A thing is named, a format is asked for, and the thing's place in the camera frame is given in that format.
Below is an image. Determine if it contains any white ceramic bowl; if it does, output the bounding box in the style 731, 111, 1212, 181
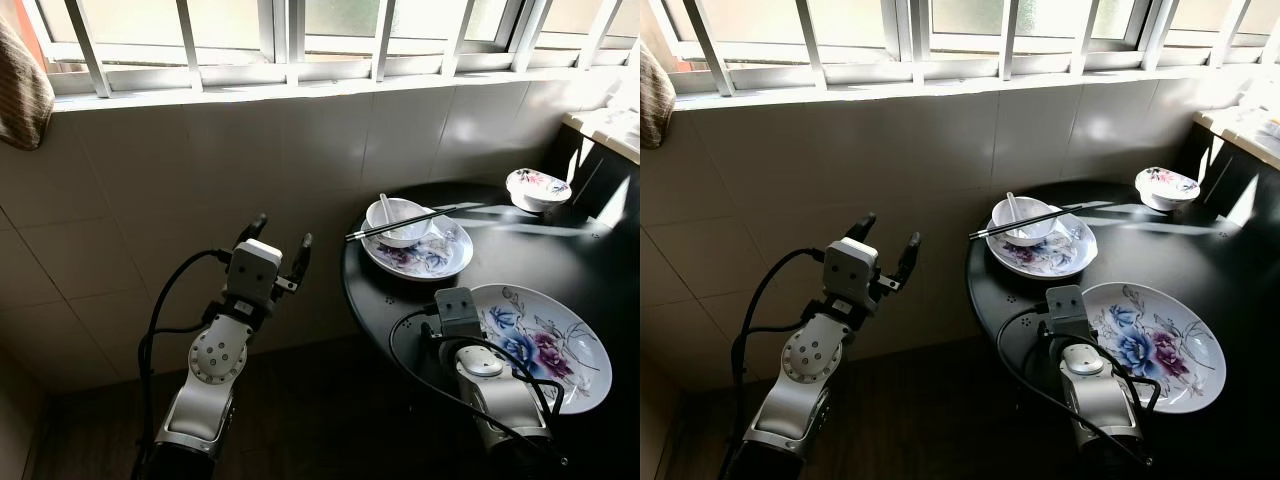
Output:
365, 196, 434, 249
991, 195, 1059, 248

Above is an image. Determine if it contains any small floral plate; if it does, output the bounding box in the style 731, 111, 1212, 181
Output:
985, 213, 1099, 280
361, 215, 475, 281

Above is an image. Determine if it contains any white barred window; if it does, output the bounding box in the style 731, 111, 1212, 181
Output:
645, 0, 1280, 106
20, 0, 641, 101

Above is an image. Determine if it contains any brown striped towel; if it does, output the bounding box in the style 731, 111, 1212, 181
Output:
0, 15, 56, 151
640, 40, 676, 151

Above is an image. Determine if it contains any small floral bowl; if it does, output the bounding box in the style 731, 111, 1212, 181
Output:
505, 167, 574, 214
1134, 166, 1202, 212

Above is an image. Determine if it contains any round black table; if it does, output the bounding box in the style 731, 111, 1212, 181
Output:
966, 180, 1280, 480
341, 180, 641, 471

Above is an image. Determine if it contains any large floral plate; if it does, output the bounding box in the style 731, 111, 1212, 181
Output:
462, 284, 613, 415
1080, 282, 1228, 414

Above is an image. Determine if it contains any black cabinet with pale top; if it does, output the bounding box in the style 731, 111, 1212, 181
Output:
1175, 75, 1280, 231
545, 85, 641, 233

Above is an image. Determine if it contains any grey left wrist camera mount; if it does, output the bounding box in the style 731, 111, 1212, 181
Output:
826, 238, 886, 301
228, 239, 284, 301

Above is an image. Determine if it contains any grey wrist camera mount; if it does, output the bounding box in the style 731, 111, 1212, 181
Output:
434, 287, 485, 343
1045, 285, 1093, 343
228, 239, 284, 301
826, 238, 886, 301

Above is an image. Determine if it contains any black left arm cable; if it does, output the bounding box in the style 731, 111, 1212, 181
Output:
135, 248, 233, 480
730, 248, 831, 480

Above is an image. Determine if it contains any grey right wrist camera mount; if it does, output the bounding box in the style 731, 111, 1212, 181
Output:
434, 287, 485, 343
1045, 285, 1093, 343

